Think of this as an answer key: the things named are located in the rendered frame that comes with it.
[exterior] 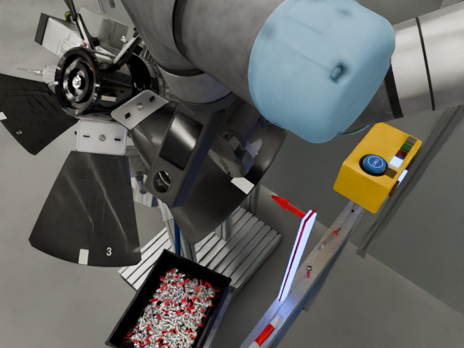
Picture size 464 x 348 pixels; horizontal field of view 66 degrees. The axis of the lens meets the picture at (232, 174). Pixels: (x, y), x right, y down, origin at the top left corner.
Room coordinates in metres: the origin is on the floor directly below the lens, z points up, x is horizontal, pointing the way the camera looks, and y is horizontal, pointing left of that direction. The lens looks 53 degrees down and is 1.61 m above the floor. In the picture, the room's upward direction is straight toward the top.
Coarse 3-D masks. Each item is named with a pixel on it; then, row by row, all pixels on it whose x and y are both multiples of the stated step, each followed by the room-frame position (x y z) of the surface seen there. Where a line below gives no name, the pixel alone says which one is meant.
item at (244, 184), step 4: (232, 180) 0.31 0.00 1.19; (236, 180) 0.31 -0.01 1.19; (240, 180) 0.31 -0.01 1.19; (244, 180) 0.31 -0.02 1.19; (236, 184) 0.30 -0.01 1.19; (240, 184) 0.30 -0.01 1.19; (244, 184) 0.30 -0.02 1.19; (248, 184) 0.30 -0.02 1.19; (252, 184) 0.30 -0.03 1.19; (240, 188) 0.30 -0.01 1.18; (244, 188) 0.30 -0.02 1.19; (248, 188) 0.30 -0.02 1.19; (244, 192) 0.29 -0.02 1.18; (248, 192) 0.29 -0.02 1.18
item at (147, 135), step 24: (144, 120) 0.44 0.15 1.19; (168, 120) 0.43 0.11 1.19; (144, 144) 0.39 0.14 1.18; (264, 144) 0.36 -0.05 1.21; (216, 168) 0.33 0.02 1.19; (264, 168) 0.32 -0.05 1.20; (192, 192) 0.30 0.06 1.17; (216, 192) 0.30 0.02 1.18; (240, 192) 0.29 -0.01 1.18; (192, 216) 0.27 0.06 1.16; (216, 216) 0.26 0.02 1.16; (192, 240) 0.24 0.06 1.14
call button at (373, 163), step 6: (372, 156) 0.45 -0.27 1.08; (378, 156) 0.45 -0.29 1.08; (366, 162) 0.43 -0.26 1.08; (372, 162) 0.43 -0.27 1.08; (378, 162) 0.43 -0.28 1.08; (384, 162) 0.43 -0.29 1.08; (366, 168) 0.42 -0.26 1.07; (372, 168) 0.42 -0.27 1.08; (378, 168) 0.42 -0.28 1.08; (384, 168) 0.42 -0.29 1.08
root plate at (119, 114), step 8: (136, 96) 0.50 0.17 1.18; (144, 96) 0.50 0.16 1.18; (128, 104) 0.48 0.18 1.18; (136, 104) 0.48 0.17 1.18; (144, 104) 0.48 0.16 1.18; (152, 104) 0.48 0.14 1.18; (160, 104) 0.48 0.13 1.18; (112, 112) 0.46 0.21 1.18; (120, 112) 0.46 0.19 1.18; (128, 112) 0.46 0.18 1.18; (136, 112) 0.46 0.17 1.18; (144, 112) 0.46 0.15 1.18; (152, 112) 0.46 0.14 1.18; (120, 120) 0.44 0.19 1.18; (128, 120) 0.44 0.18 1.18; (136, 120) 0.44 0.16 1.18; (128, 128) 0.42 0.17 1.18
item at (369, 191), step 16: (384, 128) 0.53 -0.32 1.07; (368, 144) 0.49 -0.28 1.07; (384, 144) 0.49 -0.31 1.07; (400, 144) 0.49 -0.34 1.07; (416, 144) 0.49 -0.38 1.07; (352, 160) 0.44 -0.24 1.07; (352, 176) 0.42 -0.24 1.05; (368, 176) 0.41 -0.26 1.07; (384, 176) 0.41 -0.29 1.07; (352, 192) 0.41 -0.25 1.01; (368, 192) 0.39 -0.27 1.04; (384, 192) 0.38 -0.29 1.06; (368, 208) 0.39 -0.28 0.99
